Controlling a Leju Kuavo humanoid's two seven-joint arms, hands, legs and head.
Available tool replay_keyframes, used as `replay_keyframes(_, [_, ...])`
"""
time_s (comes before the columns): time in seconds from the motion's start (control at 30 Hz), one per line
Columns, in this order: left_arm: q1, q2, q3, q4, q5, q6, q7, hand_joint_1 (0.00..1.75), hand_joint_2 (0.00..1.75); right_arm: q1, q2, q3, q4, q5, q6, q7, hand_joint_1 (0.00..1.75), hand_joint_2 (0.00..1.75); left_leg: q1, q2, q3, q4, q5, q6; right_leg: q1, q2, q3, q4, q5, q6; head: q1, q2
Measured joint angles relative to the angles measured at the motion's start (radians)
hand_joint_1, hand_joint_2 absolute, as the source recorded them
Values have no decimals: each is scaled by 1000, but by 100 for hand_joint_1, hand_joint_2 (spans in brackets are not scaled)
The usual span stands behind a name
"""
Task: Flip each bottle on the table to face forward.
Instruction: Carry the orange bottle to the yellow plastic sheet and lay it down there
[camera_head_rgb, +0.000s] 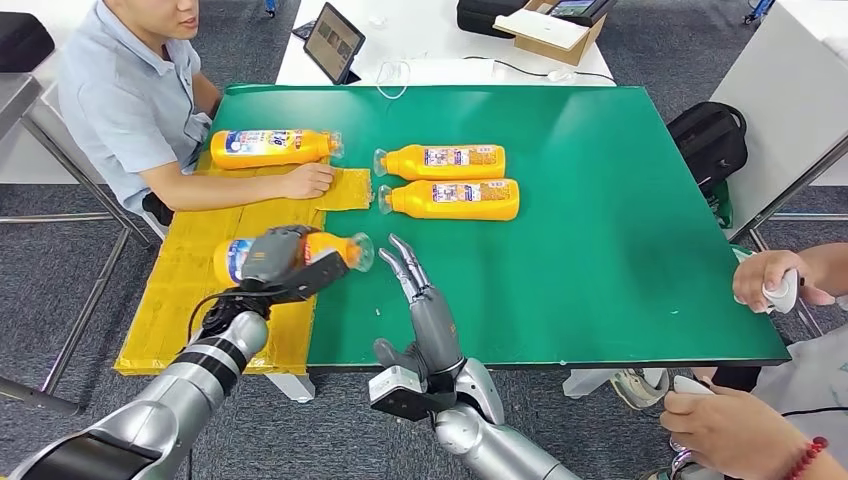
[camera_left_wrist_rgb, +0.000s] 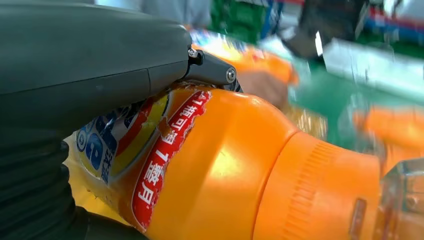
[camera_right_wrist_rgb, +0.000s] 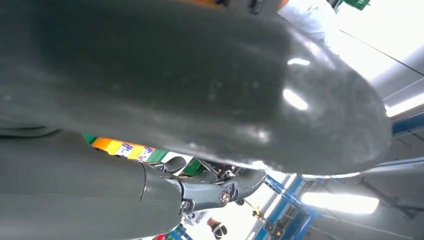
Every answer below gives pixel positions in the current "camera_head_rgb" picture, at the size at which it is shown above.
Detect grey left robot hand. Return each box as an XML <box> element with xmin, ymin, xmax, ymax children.
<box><xmin>239</xmin><ymin>225</ymin><xmax>319</xmax><ymax>286</ymax></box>

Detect person's left hand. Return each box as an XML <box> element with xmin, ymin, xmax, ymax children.
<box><xmin>659</xmin><ymin>387</ymin><xmax>807</xmax><ymax>480</ymax></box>

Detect person's right hand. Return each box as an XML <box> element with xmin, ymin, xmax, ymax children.
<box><xmin>731</xmin><ymin>249</ymin><xmax>837</xmax><ymax>314</ymax></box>
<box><xmin>281</xmin><ymin>162</ymin><xmax>336</xmax><ymax>200</ymax></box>

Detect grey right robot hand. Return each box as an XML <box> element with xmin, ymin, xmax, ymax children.
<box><xmin>372</xmin><ymin>233</ymin><xmax>465</xmax><ymax>382</ymax></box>

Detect white black handheld controller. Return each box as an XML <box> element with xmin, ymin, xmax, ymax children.
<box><xmin>672</xmin><ymin>375</ymin><xmax>717</xmax><ymax>399</ymax></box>
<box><xmin>761</xmin><ymin>268</ymin><xmax>800</xmax><ymax>315</ymax></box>

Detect orange detergent bottle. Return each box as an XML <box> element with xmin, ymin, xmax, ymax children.
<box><xmin>209</xmin><ymin>129</ymin><xmax>344</xmax><ymax>171</ymax></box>
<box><xmin>372</xmin><ymin>144</ymin><xmax>507</xmax><ymax>182</ymax></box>
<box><xmin>377</xmin><ymin>178</ymin><xmax>521</xmax><ymax>222</ymax></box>
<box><xmin>211</xmin><ymin>231</ymin><xmax>376</xmax><ymax>287</ymax></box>

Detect pale green plastic bag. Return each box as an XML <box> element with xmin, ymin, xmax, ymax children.
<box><xmin>730</xmin><ymin>245</ymin><xmax>790</xmax><ymax>317</ymax></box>

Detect green cloth bag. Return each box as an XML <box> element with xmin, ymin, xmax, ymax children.
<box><xmin>710</xmin><ymin>180</ymin><xmax>735</xmax><ymax>231</ymax></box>

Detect person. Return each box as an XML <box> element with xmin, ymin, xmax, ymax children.
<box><xmin>56</xmin><ymin>0</ymin><xmax>336</xmax><ymax>227</ymax></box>
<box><xmin>609</xmin><ymin>241</ymin><xmax>848</xmax><ymax>480</ymax></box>

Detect large yellow taped cardboard mat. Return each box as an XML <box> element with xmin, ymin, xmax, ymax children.
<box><xmin>114</xmin><ymin>153</ymin><xmax>327</xmax><ymax>376</ymax></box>

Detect white table foot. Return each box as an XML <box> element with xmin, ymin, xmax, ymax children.
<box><xmin>264</xmin><ymin>372</ymin><xmax>317</xmax><ymax>404</ymax></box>
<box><xmin>563</xmin><ymin>368</ymin><xmax>624</xmax><ymax>399</ymax></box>

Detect black tablet on stand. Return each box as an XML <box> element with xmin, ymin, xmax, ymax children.
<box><xmin>302</xmin><ymin>1</ymin><xmax>366</xmax><ymax>86</ymax></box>

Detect black backpack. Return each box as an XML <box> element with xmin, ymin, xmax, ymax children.
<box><xmin>667</xmin><ymin>101</ymin><xmax>750</xmax><ymax>200</ymax></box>

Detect white desk with metal legs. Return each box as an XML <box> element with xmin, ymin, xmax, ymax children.
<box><xmin>708</xmin><ymin>0</ymin><xmax>848</xmax><ymax>359</ymax></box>

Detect black zip case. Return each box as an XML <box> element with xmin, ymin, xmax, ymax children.
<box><xmin>455</xmin><ymin>0</ymin><xmax>531</xmax><ymax>40</ymax></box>

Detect white flat sheet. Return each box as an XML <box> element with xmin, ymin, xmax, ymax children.
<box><xmin>492</xmin><ymin>9</ymin><xmax>590</xmax><ymax>53</ymax></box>

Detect brown cardboard box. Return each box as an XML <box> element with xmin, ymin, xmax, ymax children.
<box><xmin>513</xmin><ymin>0</ymin><xmax>608</xmax><ymax>68</ymax></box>

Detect black screen device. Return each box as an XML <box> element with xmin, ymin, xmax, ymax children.
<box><xmin>544</xmin><ymin>0</ymin><xmax>619</xmax><ymax>28</ymax></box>

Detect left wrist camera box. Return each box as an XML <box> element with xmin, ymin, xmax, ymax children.
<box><xmin>264</xmin><ymin>250</ymin><xmax>350</xmax><ymax>306</ymax></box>

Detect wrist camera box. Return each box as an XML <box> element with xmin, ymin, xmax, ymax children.
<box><xmin>264</xmin><ymin>250</ymin><xmax>350</xmax><ymax>306</ymax></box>
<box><xmin>368</xmin><ymin>365</ymin><xmax>458</xmax><ymax>423</ymax></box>

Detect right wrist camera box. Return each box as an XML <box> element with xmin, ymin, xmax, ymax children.
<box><xmin>368</xmin><ymin>365</ymin><xmax>458</xmax><ymax>423</ymax></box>

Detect red bead bracelet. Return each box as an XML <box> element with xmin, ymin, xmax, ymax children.
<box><xmin>781</xmin><ymin>435</ymin><xmax>831</xmax><ymax>480</ymax></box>

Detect thin black cable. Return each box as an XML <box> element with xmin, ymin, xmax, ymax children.
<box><xmin>781</xmin><ymin>405</ymin><xmax>848</xmax><ymax>419</ymax></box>

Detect white looped cable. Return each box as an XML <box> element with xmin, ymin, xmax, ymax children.
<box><xmin>374</xmin><ymin>59</ymin><xmax>412</xmax><ymax>101</ymax></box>

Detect black desk cable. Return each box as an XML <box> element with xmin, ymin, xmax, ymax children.
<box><xmin>462</xmin><ymin>55</ymin><xmax>617</xmax><ymax>85</ymax></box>

